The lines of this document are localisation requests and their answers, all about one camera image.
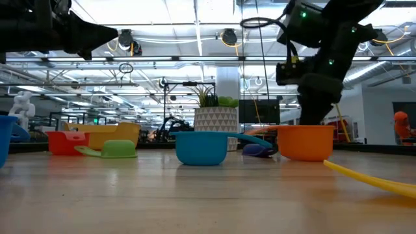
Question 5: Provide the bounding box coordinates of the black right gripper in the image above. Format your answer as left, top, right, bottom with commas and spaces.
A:
297, 73, 345, 126

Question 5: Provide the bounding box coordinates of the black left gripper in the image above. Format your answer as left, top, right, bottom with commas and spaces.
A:
0, 0, 120, 64

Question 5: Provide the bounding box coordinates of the orange measuring cup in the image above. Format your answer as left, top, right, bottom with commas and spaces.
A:
244, 125, 336, 163

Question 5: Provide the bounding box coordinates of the small purple measuring cup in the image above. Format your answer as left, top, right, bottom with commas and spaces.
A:
242, 144, 279, 159

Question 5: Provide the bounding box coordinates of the yellow measuring cup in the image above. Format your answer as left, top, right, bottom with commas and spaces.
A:
323, 159, 416, 200

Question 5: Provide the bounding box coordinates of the red measuring cup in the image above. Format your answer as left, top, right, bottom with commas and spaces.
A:
45, 131, 90, 156

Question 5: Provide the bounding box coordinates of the green measuring cup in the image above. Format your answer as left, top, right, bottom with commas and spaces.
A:
73, 140, 138, 159

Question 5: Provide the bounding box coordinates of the light blue measuring cup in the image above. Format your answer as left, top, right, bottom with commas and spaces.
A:
169, 131, 273, 166

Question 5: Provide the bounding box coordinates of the large blue measuring cup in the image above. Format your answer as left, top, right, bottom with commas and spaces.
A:
0, 115, 32, 169

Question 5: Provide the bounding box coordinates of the yellow plastic basket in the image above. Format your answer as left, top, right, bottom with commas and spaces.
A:
63, 122, 141, 150

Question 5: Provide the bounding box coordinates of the red storage rack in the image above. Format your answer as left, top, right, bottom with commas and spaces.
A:
324, 118, 351, 143

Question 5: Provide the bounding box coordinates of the black screen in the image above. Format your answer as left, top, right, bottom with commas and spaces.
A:
239, 99, 281, 125

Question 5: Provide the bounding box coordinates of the succulent in patterned pot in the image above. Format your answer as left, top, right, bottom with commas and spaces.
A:
194, 84, 240, 152

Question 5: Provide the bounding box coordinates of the white robot figure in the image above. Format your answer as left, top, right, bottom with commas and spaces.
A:
8, 90, 36, 131

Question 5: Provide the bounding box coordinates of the yellow hanging cable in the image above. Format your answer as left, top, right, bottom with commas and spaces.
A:
334, 103, 352, 143

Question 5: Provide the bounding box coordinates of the black ceiling cable reel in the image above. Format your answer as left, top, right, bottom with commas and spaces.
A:
220, 28, 239, 47
369, 28, 389, 47
118, 29, 143, 57

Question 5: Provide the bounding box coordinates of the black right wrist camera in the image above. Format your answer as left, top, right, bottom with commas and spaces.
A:
276, 60, 306, 86

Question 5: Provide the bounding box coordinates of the black hanging cable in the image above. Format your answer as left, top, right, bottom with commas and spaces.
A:
255, 0, 271, 101

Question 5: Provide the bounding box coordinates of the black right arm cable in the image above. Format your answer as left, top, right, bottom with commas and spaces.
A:
239, 16, 298, 64

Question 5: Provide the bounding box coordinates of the black metal stand frame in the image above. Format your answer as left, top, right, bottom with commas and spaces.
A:
163, 81, 216, 131

